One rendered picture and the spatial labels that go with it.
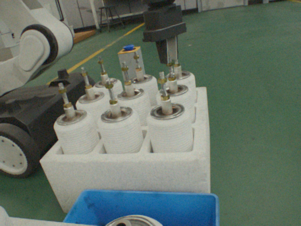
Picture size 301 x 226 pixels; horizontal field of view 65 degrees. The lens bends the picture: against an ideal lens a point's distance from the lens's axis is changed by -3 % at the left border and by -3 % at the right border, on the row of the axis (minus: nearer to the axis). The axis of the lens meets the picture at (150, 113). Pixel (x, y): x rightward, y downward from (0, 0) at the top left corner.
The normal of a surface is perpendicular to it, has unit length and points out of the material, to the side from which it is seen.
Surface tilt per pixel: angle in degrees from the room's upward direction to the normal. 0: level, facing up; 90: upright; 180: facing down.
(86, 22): 90
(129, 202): 88
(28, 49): 90
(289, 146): 0
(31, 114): 46
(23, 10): 90
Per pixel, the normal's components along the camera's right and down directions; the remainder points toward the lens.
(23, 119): 0.57, -0.66
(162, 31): 0.70, 0.20
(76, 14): -0.20, 0.46
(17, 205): -0.17, -0.88
